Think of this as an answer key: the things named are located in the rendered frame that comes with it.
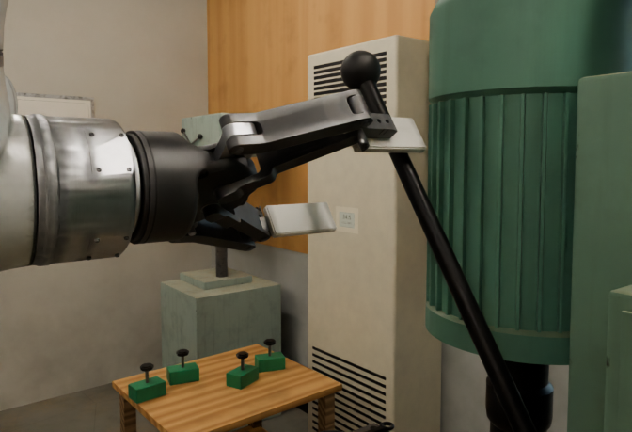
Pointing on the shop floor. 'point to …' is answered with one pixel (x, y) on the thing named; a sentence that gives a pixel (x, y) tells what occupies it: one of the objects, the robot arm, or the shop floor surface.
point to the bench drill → (216, 294)
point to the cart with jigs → (224, 392)
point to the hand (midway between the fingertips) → (359, 180)
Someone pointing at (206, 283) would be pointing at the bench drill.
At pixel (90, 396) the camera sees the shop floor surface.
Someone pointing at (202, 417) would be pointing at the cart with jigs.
